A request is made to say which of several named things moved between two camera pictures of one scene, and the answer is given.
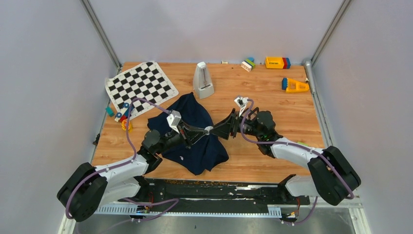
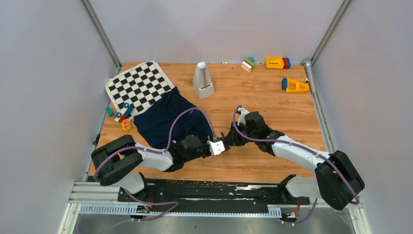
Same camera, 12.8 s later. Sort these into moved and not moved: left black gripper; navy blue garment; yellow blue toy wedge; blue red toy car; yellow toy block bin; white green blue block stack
Moved: navy blue garment; left black gripper
Not moved: white green blue block stack; yellow blue toy wedge; yellow toy block bin; blue red toy car
